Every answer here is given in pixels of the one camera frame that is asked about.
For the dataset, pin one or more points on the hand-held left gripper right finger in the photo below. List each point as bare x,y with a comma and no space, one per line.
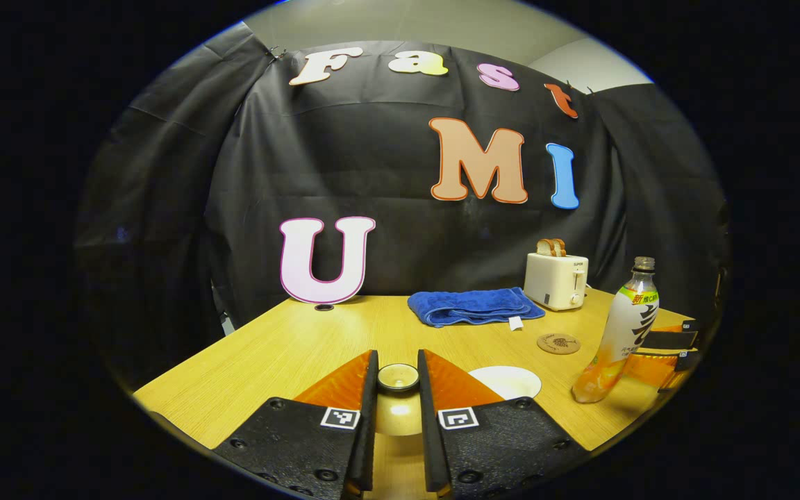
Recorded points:
428,430

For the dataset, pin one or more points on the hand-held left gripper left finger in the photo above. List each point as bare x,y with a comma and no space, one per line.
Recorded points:
371,430

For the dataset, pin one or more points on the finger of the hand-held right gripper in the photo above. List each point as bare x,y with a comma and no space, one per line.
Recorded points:
674,339
671,368

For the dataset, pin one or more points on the clear water bottle white label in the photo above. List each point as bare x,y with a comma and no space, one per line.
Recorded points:
622,330

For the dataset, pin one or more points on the cream teacup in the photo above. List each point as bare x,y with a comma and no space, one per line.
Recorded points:
507,382

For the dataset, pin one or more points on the round cork coaster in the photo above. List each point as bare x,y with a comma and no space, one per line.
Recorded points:
558,344

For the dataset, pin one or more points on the folded blue towel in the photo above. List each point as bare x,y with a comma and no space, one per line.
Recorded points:
473,305

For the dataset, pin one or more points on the white toaster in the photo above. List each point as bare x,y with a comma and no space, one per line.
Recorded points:
554,281

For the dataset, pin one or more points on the toast bread slice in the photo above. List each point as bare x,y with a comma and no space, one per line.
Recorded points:
545,247
560,246

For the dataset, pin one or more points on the black backdrop cloth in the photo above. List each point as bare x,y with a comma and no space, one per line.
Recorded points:
386,236

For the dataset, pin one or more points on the metal binder clip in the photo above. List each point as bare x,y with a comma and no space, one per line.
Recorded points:
276,52

